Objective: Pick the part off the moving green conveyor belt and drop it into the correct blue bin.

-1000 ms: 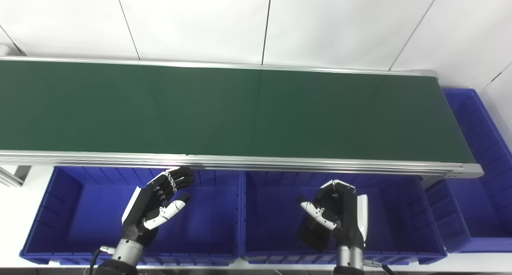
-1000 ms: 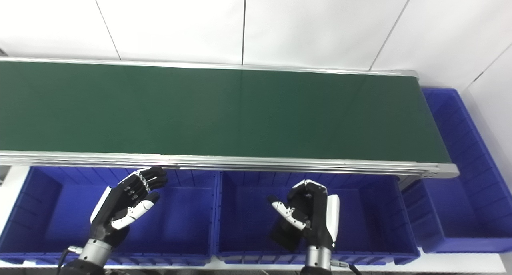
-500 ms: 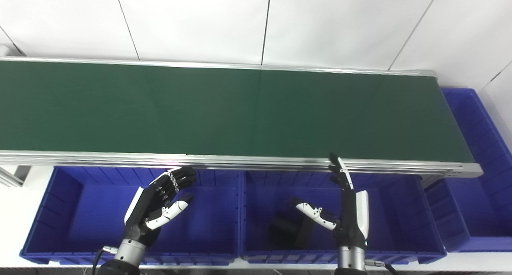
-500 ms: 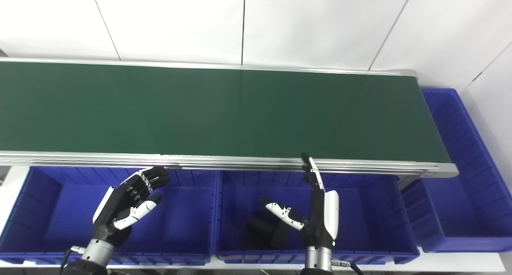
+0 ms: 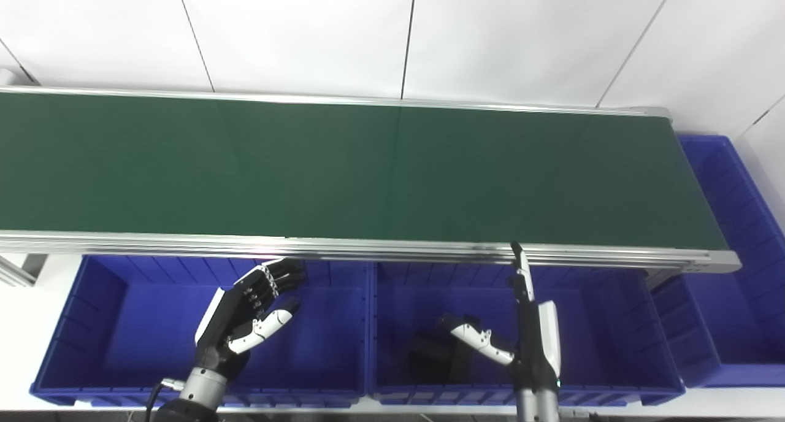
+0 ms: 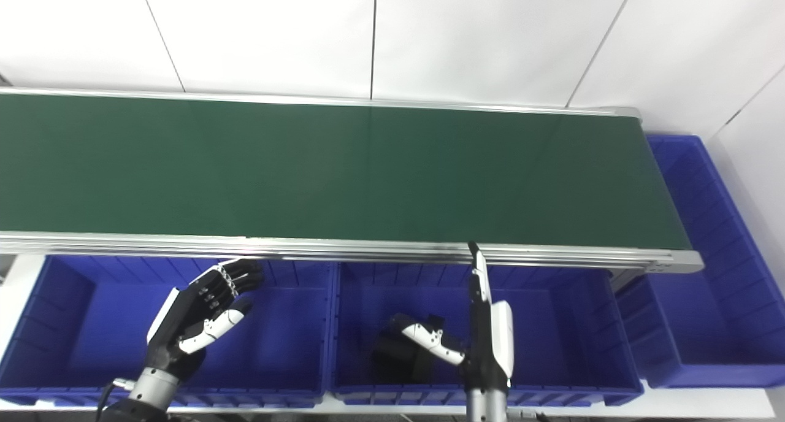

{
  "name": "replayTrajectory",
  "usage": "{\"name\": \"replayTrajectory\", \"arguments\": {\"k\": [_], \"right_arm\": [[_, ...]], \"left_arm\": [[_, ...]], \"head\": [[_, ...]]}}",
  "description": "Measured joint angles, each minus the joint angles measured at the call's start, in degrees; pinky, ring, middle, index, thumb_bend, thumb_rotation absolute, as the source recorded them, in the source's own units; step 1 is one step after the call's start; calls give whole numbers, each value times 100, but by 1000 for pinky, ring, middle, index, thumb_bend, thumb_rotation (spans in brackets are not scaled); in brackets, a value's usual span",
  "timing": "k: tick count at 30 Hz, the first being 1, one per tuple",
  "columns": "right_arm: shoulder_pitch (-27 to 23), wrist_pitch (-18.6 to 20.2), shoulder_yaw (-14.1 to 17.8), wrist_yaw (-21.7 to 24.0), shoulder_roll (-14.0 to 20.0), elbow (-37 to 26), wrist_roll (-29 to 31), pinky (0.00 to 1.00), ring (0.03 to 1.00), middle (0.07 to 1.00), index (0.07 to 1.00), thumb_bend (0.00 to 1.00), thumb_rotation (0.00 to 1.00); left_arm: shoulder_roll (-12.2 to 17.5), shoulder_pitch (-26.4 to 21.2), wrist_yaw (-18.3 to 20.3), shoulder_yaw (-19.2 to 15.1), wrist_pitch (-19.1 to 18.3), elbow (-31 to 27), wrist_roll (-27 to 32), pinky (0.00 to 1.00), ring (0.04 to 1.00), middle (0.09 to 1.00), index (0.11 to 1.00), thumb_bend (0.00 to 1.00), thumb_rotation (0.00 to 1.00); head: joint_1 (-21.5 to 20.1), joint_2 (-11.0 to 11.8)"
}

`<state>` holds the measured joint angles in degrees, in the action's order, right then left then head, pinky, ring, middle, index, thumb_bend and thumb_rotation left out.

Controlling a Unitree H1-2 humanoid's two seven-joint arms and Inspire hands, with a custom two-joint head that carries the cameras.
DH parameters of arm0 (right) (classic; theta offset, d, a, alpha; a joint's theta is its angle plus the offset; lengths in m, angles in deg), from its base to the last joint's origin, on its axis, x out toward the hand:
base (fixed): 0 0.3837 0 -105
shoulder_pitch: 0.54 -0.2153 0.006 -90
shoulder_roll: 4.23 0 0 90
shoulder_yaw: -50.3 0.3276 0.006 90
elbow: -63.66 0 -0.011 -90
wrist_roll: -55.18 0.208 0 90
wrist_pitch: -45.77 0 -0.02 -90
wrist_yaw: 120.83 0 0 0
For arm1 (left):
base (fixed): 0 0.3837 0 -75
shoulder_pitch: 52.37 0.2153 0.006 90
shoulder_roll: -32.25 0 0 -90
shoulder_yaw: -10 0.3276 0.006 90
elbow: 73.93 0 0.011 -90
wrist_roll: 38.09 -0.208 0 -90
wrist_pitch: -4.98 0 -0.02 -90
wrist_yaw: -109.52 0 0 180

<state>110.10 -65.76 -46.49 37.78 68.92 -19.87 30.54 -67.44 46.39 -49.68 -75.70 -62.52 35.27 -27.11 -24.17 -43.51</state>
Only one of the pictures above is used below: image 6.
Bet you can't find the green conveyor belt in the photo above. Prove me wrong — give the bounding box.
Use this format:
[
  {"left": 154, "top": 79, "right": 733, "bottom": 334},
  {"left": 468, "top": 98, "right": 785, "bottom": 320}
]
[
  {"left": 0, "top": 86, "right": 705, "bottom": 275},
  {"left": 0, "top": 93, "right": 694, "bottom": 251}
]

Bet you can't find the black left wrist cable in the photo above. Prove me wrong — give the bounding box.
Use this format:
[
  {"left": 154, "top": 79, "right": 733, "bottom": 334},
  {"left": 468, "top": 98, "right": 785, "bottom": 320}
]
[{"left": 94, "top": 377, "right": 136, "bottom": 420}]

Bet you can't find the aluminium conveyor leg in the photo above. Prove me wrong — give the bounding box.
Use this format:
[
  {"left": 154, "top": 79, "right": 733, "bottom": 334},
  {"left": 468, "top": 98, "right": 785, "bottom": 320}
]
[{"left": 608, "top": 269, "right": 640, "bottom": 295}]

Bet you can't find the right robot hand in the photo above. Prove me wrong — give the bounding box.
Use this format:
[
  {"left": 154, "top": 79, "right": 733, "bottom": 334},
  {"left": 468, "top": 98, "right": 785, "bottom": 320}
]
[{"left": 392, "top": 242, "right": 515, "bottom": 394}]

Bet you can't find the black cylinder block part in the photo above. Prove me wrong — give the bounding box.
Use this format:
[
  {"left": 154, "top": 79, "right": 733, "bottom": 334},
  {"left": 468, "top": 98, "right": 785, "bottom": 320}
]
[{"left": 372, "top": 314, "right": 452, "bottom": 385}]

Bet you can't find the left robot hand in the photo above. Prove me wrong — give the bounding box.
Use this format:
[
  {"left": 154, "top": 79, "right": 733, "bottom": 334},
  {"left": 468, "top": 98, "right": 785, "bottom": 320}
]
[{"left": 145, "top": 258, "right": 266, "bottom": 381}]

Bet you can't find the blue plastic bin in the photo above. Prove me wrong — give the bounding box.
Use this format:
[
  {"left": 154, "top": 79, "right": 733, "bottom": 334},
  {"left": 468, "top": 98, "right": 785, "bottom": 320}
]
[
  {"left": 0, "top": 254, "right": 337, "bottom": 410},
  {"left": 615, "top": 134, "right": 785, "bottom": 389},
  {"left": 329, "top": 261, "right": 645, "bottom": 408}
]

